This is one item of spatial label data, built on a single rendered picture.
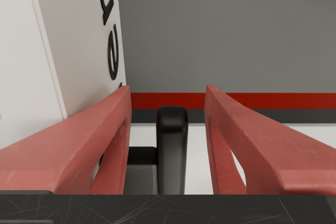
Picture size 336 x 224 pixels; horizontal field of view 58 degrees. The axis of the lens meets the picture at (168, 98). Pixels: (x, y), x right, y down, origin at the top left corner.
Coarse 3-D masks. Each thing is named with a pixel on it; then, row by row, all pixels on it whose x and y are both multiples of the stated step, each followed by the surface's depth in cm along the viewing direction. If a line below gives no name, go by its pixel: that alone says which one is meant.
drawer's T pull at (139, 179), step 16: (160, 112) 11; (176, 112) 11; (160, 128) 11; (176, 128) 11; (160, 144) 11; (176, 144) 11; (128, 160) 12; (144, 160) 12; (160, 160) 12; (176, 160) 12; (128, 176) 12; (144, 176) 13; (160, 176) 12; (176, 176) 12; (128, 192) 13; (144, 192) 13; (160, 192) 13; (176, 192) 13
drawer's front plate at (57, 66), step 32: (0, 0) 6; (32, 0) 7; (64, 0) 8; (96, 0) 12; (0, 32) 7; (32, 32) 7; (64, 32) 8; (96, 32) 12; (0, 64) 7; (32, 64) 7; (64, 64) 8; (96, 64) 12; (0, 96) 8; (32, 96) 8; (64, 96) 8; (96, 96) 12; (32, 128) 9
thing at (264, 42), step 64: (128, 0) 65; (192, 0) 66; (256, 0) 66; (320, 0) 66; (128, 64) 43; (192, 64) 43; (256, 64) 44; (320, 64) 44; (192, 128) 31; (320, 128) 31; (192, 192) 38
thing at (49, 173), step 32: (128, 96) 12; (64, 128) 8; (96, 128) 8; (128, 128) 12; (0, 160) 6; (32, 160) 6; (64, 160) 6; (96, 160) 8; (0, 192) 5; (32, 192) 5; (64, 192) 6; (96, 192) 11
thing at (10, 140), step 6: (0, 108) 20; (0, 120) 21; (0, 126) 21; (6, 126) 21; (0, 132) 21; (6, 132) 21; (0, 138) 22; (6, 138) 22; (12, 138) 22; (0, 144) 22; (6, 144) 22
